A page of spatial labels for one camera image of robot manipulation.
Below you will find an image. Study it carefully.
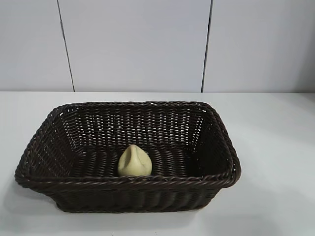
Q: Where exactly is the pale yellow egg yolk pastry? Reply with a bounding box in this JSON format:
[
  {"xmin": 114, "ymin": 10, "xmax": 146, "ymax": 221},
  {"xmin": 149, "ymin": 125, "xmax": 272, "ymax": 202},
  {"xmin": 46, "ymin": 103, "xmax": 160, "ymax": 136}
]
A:
[{"xmin": 117, "ymin": 144, "xmax": 153, "ymax": 177}]

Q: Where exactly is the dark brown woven basket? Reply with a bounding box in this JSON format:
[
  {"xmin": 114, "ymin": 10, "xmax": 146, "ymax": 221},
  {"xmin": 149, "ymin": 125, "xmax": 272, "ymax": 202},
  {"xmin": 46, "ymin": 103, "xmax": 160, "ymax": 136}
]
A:
[{"xmin": 14, "ymin": 100, "xmax": 242, "ymax": 214}]

